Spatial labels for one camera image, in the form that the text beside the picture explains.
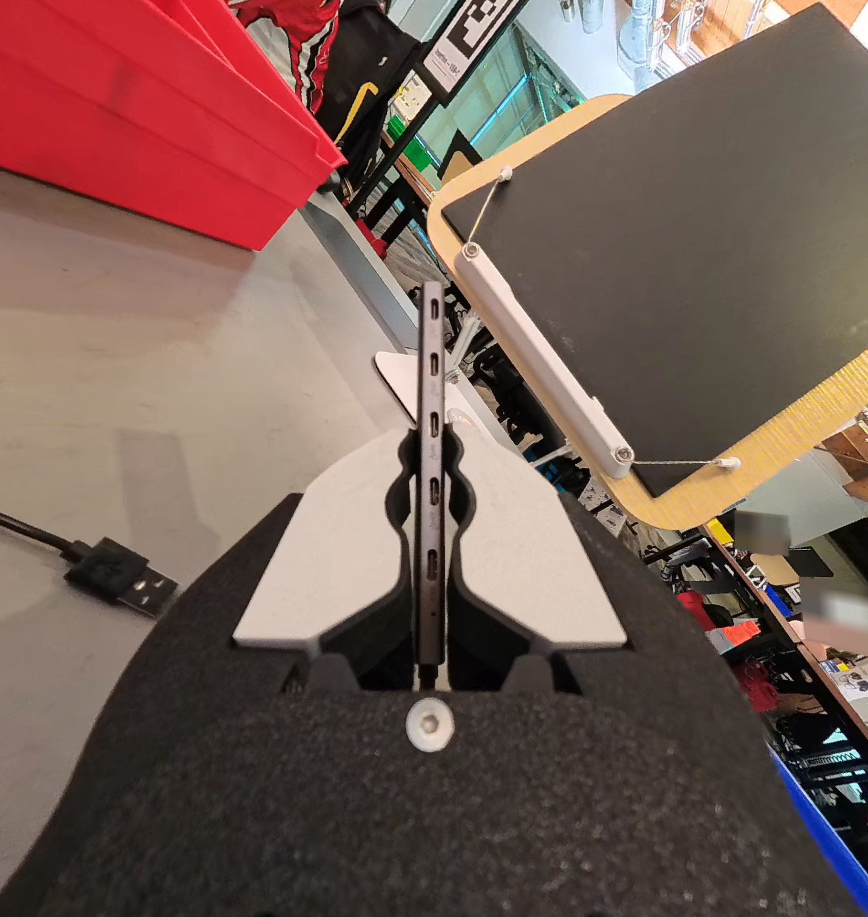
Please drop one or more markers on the tan rounded board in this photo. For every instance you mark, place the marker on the tan rounded board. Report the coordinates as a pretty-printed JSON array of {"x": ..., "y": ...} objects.
[{"x": 462, "y": 154}]

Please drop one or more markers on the orange striped cone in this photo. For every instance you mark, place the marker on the orange striped cone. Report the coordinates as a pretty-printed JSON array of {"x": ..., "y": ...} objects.
[{"x": 742, "y": 634}]

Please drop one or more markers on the grey desk flap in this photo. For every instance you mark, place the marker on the grey desk flap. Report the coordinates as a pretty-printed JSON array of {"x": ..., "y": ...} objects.
[{"x": 362, "y": 272}]

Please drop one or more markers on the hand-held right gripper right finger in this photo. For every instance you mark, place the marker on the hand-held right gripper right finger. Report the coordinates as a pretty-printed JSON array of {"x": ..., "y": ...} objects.
[{"x": 534, "y": 566}]

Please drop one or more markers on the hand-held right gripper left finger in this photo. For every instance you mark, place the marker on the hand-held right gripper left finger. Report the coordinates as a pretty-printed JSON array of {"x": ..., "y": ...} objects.
[{"x": 334, "y": 566}]

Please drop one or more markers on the black jacket yellow stripe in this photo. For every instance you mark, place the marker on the black jacket yellow stripe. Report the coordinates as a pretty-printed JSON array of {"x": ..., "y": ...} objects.
[{"x": 369, "y": 79}]

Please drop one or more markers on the white wall sign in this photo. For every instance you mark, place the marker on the white wall sign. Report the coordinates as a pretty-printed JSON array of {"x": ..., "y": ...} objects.
[{"x": 470, "y": 28}]

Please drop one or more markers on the red plastic bin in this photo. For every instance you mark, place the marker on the red plastic bin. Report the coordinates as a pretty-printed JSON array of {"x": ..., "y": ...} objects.
[{"x": 119, "y": 107}]

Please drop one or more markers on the blue plastic bin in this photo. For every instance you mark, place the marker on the blue plastic bin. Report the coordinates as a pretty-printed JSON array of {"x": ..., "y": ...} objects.
[{"x": 835, "y": 860}]

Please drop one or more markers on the grey usb hub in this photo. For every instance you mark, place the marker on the grey usb hub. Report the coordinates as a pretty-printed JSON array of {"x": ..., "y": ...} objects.
[{"x": 431, "y": 430}]

